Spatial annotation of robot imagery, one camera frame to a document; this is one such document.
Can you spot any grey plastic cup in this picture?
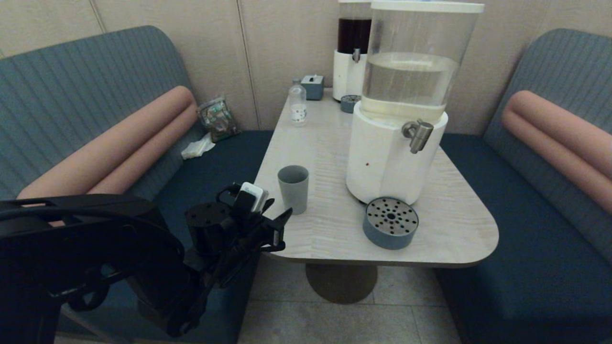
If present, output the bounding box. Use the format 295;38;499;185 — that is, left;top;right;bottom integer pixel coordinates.
278;165;309;215

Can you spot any steel water dispenser tap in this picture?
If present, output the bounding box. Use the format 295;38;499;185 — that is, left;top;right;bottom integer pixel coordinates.
401;118;435;154

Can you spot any blue upholstered booth sofa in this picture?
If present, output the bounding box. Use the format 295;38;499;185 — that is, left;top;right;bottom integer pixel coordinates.
433;28;612;344
0;25;275;344

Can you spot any crumpled white tissue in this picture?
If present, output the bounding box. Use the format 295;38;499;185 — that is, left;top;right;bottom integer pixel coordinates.
181;133;217;160

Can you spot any printed snack bag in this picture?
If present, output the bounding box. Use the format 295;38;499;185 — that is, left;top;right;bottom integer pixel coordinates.
197;97;241;143

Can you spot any clear plastic bottle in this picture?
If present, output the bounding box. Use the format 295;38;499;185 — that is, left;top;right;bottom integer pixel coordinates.
289;79;307;126

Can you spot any large blue round drip tray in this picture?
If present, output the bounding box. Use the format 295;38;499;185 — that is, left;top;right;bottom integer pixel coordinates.
362;197;419;250

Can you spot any clear water dispenser white base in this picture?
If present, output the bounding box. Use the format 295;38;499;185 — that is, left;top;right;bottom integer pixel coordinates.
346;1;485;206

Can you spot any blue-grey tissue box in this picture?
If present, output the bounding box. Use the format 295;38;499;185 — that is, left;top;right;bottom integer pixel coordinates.
301;74;325;101

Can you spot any dark beverage dispenser white base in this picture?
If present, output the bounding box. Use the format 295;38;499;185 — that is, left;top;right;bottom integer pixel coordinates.
332;0;373;102

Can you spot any pink bolster cushion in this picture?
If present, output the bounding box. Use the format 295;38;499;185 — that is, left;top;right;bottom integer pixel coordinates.
17;85;198;200
501;90;612;215

